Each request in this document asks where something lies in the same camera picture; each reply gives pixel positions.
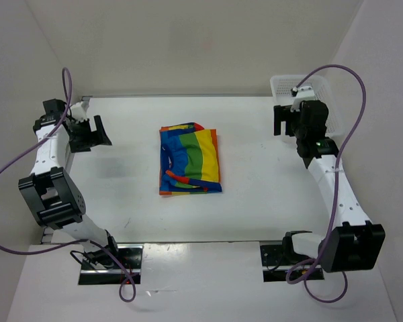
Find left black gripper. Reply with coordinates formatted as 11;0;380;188
69;115;111;153

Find rainbow striped shorts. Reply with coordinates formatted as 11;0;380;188
159;122;222;196

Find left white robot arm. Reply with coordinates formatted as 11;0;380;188
18;99;121;268

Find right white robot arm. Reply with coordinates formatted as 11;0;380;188
273;100;386;272

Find white plastic basket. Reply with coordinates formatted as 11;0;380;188
270;74;344;138

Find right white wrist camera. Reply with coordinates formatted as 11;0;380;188
290;85;316;112

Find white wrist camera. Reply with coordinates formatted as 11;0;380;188
290;85;316;112
69;101;89;123

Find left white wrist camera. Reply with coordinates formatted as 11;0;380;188
69;101;89;123

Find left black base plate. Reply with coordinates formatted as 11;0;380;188
71;244;144;286

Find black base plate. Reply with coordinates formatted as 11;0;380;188
260;241;324;282
71;244;144;286

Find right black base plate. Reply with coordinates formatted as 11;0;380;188
260;241;324;282

